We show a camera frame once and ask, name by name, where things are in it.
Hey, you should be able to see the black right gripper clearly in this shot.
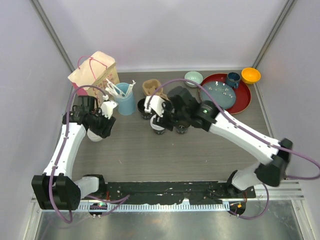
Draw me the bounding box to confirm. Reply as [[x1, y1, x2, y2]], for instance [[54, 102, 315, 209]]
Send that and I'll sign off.
[[152, 97, 188, 131]]

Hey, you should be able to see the black paper coffee cup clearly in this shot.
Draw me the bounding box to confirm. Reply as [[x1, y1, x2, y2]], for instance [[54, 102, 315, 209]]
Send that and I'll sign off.
[[175, 124, 188, 134]]

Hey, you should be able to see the single white cup lid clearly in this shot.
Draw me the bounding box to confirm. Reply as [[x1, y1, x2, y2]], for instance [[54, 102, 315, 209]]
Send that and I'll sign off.
[[150, 115, 158, 130]]

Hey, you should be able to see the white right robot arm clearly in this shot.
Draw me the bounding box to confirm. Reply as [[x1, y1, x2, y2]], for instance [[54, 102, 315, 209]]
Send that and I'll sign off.
[[144, 86, 293, 198]]

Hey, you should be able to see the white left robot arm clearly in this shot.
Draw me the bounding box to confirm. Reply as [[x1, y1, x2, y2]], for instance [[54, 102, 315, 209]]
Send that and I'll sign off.
[[31, 95, 118, 211]]

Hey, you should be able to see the mint green ceramic bowl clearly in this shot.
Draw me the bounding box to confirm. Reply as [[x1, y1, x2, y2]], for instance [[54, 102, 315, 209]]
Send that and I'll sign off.
[[184, 71, 204, 88]]

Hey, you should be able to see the brown cardboard cup carrier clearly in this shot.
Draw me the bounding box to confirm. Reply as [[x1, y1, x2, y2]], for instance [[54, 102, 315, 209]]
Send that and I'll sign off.
[[142, 79, 169, 101]]

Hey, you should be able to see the light blue straw cup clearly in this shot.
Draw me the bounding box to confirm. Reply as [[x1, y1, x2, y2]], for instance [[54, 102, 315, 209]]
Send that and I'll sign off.
[[114, 82, 136, 116]]

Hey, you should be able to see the pink kraft paper bag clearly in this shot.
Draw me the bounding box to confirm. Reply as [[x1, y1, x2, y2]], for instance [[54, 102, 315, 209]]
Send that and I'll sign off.
[[68, 51, 120, 106]]

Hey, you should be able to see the dark blue ceramic plate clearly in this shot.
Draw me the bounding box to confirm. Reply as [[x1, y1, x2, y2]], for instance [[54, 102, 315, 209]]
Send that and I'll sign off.
[[202, 81, 237, 110]]

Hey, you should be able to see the dark blue ceramic mug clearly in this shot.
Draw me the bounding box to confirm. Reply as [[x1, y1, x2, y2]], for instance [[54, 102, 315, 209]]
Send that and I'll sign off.
[[225, 72, 241, 89]]

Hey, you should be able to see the orange bowl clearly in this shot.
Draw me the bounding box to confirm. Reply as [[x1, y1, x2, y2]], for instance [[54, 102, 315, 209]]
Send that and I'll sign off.
[[241, 67, 261, 85]]

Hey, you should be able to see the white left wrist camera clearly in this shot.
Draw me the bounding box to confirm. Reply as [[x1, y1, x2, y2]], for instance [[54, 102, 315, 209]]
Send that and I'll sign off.
[[100, 95, 118, 119]]

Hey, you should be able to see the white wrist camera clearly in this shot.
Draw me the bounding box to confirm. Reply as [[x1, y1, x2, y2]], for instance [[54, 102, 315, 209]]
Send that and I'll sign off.
[[100, 95, 118, 119], [144, 95, 165, 118]]

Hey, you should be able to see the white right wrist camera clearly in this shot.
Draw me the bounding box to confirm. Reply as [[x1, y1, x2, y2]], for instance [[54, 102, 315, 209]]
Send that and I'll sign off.
[[144, 95, 165, 118]]

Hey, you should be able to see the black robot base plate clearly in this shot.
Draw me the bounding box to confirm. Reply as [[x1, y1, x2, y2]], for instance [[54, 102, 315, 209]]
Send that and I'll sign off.
[[92, 181, 256, 205]]

